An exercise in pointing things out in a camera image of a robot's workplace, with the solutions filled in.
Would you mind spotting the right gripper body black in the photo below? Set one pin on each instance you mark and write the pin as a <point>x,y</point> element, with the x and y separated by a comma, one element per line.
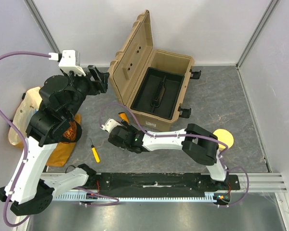
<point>114,137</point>

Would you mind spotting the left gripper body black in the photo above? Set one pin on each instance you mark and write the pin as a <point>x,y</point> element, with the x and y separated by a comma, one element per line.
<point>93,87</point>

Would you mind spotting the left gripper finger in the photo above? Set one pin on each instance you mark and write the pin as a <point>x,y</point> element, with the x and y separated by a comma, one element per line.
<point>97,76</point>
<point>103,84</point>

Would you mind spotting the orange utility knife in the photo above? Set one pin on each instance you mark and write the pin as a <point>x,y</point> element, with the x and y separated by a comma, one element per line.
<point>123,116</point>

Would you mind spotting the tan plastic toolbox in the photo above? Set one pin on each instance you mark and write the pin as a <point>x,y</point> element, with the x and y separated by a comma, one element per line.
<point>129,67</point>

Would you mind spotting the yellow handle screwdriver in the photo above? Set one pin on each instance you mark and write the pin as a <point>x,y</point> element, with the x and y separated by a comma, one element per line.
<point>95,153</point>

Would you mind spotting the black toolbox tray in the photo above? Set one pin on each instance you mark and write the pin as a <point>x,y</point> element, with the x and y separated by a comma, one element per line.
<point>158,93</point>

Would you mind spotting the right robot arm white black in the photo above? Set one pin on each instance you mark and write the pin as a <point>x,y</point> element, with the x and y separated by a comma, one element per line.
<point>199,144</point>

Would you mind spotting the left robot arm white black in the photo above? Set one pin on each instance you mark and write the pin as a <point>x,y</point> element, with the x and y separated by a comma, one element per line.
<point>62,96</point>

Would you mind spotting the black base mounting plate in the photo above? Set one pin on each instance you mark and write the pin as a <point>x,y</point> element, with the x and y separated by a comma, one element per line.
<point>198,181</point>

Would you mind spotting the yellow tote bag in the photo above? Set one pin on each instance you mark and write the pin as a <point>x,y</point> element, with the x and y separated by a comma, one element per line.
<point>27,108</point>

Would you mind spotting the round yellow sponge disc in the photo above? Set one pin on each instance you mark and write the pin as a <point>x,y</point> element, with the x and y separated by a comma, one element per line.
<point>224,136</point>

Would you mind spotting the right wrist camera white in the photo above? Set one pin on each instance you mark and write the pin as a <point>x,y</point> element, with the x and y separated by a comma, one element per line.
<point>110,125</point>

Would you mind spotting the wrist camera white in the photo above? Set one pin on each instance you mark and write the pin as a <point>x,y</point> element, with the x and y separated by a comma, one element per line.
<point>110,125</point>
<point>68,62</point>

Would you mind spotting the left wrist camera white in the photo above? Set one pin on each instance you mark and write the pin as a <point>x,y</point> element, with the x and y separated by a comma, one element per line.
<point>68,62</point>

